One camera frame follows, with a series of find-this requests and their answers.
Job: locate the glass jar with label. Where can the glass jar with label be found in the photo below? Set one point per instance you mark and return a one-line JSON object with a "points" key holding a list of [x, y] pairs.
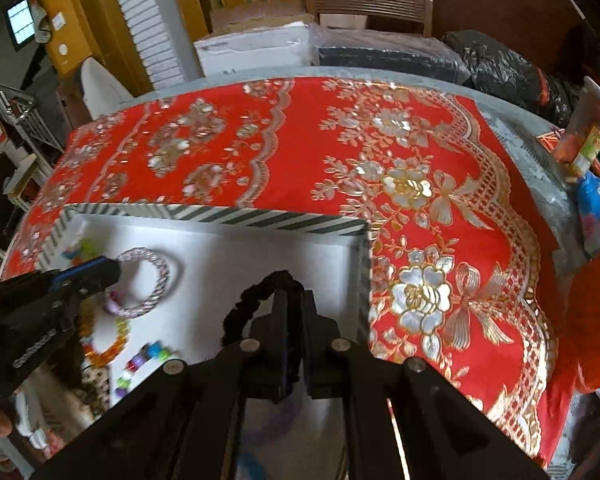
{"points": [[587, 130]]}

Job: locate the red floral tablecloth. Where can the red floral tablecloth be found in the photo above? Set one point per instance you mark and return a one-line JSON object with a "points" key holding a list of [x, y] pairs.
{"points": [[305, 135]]}

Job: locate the small framed window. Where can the small framed window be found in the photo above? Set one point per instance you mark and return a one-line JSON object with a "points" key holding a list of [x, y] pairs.
{"points": [[20, 17]]}

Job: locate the wooden chair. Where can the wooden chair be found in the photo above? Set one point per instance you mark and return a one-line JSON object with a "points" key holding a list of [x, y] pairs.
{"points": [[370, 5]]}

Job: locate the striped cardboard box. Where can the striped cardboard box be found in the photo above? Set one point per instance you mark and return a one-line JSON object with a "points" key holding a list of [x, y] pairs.
{"points": [[260, 245]]}

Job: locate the white slatted shutter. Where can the white slatted shutter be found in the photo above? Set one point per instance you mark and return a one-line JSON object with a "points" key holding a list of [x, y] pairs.
{"points": [[145, 25]]}

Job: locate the white rounded plastic seat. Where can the white rounded plastic seat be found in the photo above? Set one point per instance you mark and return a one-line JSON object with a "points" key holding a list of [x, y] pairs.
{"points": [[100, 90]]}

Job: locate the dark box in plastic wrap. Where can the dark box in plastic wrap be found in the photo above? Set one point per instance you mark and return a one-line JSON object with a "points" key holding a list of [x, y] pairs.
{"points": [[390, 55]]}

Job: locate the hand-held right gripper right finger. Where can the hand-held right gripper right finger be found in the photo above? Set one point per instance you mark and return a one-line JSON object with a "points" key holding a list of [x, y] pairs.
{"points": [[310, 345]]}

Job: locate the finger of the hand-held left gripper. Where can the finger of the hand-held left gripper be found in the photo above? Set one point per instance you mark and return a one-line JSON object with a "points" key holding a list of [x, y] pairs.
{"points": [[87, 266], [99, 287]]}

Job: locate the silver woven bangle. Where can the silver woven bangle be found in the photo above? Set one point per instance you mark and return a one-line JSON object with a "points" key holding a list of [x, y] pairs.
{"points": [[162, 272]]}

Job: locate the brown cardboard box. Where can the brown cardboard box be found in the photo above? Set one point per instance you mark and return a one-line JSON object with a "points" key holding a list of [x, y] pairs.
{"points": [[260, 12]]}

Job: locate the black plastic bag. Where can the black plastic bag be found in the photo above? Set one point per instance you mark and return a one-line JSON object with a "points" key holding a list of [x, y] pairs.
{"points": [[505, 70]]}

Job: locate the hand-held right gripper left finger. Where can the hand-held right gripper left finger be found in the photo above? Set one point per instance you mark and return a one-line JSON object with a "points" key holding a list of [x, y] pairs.
{"points": [[280, 340]]}

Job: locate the white cardboard box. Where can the white cardboard box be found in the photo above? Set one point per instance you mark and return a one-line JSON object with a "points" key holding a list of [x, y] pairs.
{"points": [[250, 52]]}

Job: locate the blue plastic packet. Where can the blue plastic packet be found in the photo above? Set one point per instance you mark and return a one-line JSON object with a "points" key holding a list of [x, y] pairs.
{"points": [[597, 205]]}

